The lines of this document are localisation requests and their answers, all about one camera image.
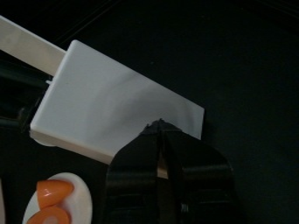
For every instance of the orange toy fruit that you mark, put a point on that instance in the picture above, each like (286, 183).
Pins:
(52, 192)

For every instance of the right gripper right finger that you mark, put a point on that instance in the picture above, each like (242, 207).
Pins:
(198, 180)

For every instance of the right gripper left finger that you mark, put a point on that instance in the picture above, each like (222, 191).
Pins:
(132, 180)

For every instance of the small white plate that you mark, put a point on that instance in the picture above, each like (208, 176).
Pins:
(79, 198)

